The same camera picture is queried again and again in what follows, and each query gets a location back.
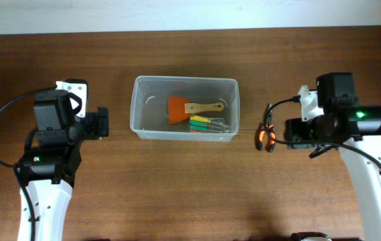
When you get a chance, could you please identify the orange black needle-nose pliers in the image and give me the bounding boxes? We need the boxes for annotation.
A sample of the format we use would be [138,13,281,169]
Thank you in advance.
[255,103,276,153]

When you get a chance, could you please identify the orange scraper with wooden handle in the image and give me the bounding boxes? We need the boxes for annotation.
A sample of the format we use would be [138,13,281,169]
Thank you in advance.
[167,96,225,124]

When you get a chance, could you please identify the clear screwdriver set case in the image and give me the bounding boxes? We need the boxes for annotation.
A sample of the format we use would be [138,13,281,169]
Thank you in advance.
[189,115,230,133]

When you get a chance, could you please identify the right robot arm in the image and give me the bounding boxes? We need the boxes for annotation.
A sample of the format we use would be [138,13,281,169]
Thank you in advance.
[285,72,381,240]

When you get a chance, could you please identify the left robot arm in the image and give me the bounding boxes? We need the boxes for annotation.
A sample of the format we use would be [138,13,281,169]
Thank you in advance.
[13,90,109,240]

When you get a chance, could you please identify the clear plastic container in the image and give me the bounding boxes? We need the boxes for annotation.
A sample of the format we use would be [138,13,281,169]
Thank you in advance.
[130,76,240,142]

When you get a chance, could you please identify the green screwdriver left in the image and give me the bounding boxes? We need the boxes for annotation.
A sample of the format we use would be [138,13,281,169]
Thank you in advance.
[189,125,223,133]

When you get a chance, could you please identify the green screwdriver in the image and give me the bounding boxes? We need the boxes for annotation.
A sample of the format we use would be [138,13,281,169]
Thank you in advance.
[189,125,223,133]
[189,120,228,129]

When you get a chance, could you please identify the green screwdriver right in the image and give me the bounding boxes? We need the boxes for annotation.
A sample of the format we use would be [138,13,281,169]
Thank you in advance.
[189,120,228,129]

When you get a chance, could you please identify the yellow screwdriver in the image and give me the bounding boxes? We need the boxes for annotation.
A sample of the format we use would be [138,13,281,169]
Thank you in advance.
[190,115,226,127]

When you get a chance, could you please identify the dark object at bottom edge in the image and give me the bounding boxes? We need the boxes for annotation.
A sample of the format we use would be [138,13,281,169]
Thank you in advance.
[291,232,331,241]

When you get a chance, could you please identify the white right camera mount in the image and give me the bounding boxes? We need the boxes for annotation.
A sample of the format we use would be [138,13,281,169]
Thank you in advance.
[298,86,324,122]

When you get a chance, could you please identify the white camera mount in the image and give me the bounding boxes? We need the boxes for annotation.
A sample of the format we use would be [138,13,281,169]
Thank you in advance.
[56,79,88,118]
[298,86,324,122]

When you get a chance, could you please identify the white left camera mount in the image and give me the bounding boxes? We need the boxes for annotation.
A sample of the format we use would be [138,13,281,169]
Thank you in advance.
[56,79,88,118]

